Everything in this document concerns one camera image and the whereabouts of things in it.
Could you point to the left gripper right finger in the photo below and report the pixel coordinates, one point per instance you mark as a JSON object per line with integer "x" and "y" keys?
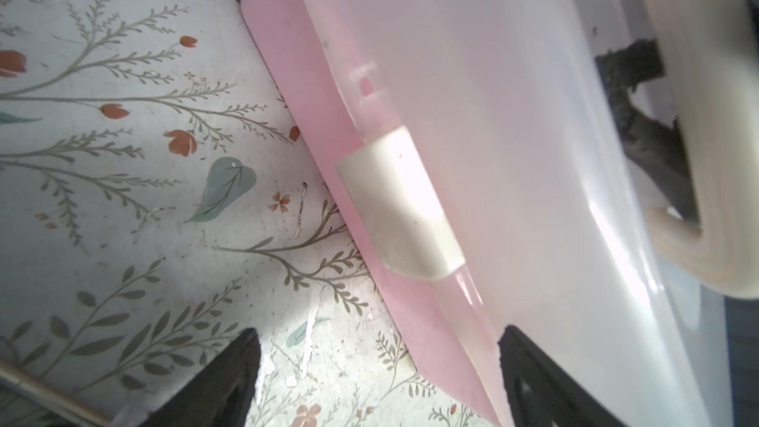
{"x": 539, "y": 392}

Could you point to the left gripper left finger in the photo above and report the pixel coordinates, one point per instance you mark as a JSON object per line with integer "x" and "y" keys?
{"x": 222, "y": 393}

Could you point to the pink plastic tool box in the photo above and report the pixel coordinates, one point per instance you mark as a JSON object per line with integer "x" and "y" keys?
{"x": 586, "y": 170}

